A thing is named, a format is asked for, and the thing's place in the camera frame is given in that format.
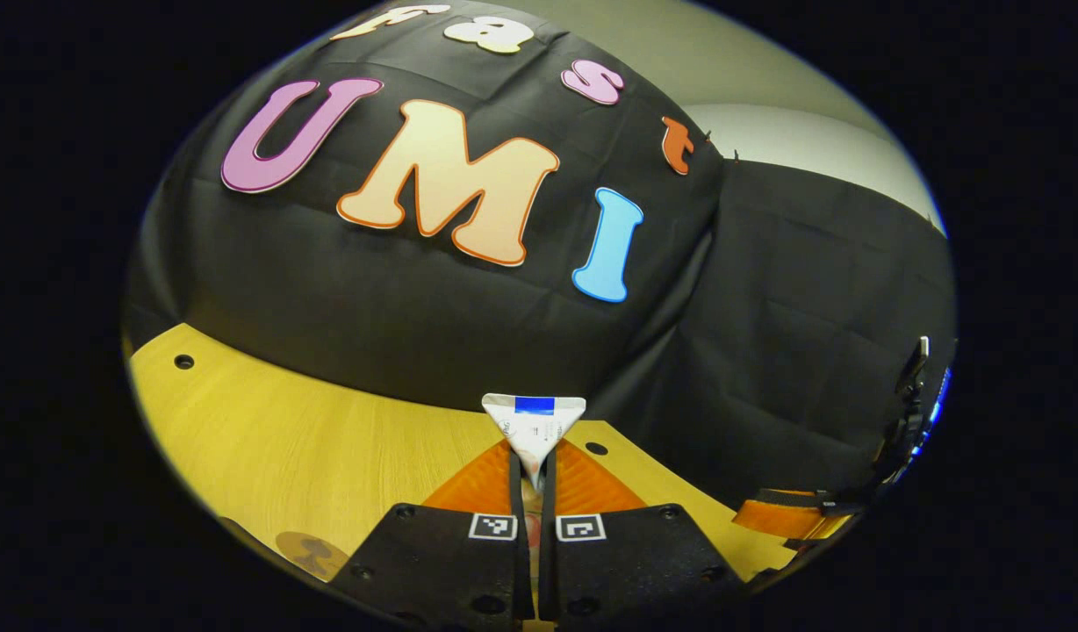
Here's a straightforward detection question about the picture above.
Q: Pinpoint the white toothpaste tube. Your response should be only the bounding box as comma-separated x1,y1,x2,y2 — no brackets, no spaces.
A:
482,393,587,494

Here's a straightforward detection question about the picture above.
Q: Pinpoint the black backdrop cloth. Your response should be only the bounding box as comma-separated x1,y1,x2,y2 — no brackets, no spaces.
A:
122,0,957,528

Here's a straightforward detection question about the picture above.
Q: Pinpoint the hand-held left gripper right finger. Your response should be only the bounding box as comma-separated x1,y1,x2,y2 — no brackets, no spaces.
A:
539,439,746,621

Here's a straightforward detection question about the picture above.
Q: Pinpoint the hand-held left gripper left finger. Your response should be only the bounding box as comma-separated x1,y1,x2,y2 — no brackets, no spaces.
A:
350,439,535,626

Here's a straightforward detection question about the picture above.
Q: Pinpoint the round brown coaster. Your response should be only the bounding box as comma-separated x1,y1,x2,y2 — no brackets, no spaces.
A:
276,530,351,582

